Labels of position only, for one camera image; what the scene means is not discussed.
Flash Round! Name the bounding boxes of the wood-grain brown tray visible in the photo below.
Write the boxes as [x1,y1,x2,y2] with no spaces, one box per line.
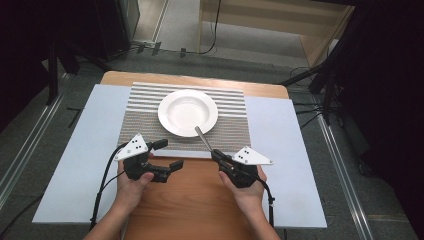
[121,155,254,240]

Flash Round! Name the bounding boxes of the black curtain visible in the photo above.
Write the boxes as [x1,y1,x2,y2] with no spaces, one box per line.
[333,0,424,234]
[0,0,101,129]

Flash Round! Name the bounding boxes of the white deep plate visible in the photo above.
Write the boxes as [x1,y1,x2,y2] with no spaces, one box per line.
[157,88,219,138]

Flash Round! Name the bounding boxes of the black tripod stand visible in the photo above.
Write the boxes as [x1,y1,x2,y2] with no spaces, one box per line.
[279,33,354,126]

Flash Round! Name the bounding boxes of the black tape strip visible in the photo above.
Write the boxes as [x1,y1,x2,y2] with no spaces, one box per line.
[66,106,84,129]

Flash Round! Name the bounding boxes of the person's left hand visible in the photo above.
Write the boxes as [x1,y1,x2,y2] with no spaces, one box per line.
[113,161,156,212]

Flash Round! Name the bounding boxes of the wooden table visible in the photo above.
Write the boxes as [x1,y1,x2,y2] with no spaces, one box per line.
[100,70,290,100]

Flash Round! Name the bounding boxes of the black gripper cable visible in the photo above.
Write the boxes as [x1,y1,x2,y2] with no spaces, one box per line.
[89,143,129,232]
[254,176,276,229]

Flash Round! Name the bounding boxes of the thin black cable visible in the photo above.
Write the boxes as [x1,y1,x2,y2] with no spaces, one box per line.
[0,193,46,238]

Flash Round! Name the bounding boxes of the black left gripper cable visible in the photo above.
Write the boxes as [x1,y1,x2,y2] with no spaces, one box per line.
[89,143,129,232]

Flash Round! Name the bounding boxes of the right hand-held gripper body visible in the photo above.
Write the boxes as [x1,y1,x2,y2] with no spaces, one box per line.
[218,145,275,189]

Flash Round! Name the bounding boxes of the black metal stand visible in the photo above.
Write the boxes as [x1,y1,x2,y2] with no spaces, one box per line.
[46,39,60,106]

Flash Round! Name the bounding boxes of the light wooden cabinet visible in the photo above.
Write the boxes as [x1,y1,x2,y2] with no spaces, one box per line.
[197,0,355,68]

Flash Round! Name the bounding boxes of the aluminium floor rail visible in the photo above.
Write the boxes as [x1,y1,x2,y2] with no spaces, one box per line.
[0,74,68,208]
[316,113,375,240]

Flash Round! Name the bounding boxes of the striped woven placemat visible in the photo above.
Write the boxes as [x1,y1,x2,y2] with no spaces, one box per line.
[117,81,253,155]

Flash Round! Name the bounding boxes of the dark metal cabinet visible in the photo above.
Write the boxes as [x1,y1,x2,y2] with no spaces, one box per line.
[93,0,141,61]

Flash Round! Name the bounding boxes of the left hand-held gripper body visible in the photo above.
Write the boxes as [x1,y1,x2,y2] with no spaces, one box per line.
[114,132,172,184]

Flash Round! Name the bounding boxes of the white table cover board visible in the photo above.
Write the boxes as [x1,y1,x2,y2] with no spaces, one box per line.
[32,83,328,229]

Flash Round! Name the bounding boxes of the black hanging cable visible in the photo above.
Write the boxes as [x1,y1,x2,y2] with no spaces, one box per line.
[184,0,223,56]

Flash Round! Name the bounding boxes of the silver fork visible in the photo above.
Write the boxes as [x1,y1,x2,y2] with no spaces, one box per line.
[194,125,214,154]

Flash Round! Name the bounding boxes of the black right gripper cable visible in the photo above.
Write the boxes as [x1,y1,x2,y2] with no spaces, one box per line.
[254,176,276,229]

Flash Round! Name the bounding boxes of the person's right hand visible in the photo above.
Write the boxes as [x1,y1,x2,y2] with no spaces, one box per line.
[218,164,268,214]

